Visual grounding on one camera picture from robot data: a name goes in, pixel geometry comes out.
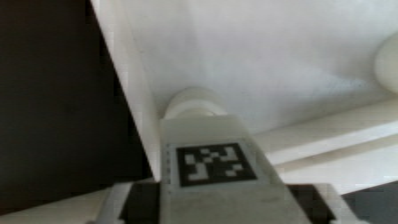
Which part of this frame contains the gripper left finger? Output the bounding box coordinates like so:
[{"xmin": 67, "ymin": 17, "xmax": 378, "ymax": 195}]
[{"xmin": 86, "ymin": 181, "xmax": 159, "ymax": 224}]

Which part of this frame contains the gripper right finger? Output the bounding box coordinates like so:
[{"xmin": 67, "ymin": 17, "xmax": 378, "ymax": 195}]
[{"xmin": 287, "ymin": 183, "xmax": 369, "ymax": 224}]

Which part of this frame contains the white table leg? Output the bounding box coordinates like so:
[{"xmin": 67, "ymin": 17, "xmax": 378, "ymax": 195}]
[{"xmin": 159, "ymin": 88, "xmax": 310, "ymax": 224}]

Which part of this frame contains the white square table top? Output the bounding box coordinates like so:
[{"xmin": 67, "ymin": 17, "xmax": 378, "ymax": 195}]
[{"xmin": 88, "ymin": 0, "xmax": 398, "ymax": 192}]

